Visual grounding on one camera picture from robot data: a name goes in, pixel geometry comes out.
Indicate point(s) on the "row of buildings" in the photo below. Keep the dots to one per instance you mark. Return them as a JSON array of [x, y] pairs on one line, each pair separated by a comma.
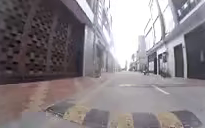
[[190, 43], [103, 43]]

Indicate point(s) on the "grey asphalt road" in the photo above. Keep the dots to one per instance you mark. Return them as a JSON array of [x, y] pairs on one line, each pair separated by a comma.
[[133, 96]]

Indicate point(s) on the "black and yellow speed bump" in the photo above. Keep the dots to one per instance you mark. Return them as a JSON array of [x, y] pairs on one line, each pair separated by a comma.
[[96, 118]]

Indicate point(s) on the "white painted line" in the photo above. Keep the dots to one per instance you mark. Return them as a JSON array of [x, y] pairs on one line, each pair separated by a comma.
[[160, 89]]

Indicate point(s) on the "grey pavement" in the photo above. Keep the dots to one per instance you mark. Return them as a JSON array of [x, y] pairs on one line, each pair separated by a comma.
[[190, 82]]

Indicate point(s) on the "reddish brick pavement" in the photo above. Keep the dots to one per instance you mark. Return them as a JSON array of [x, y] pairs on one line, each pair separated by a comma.
[[20, 100]]

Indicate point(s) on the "building with brick lattice wall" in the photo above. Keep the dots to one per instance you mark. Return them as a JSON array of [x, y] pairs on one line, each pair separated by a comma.
[[33, 40]]

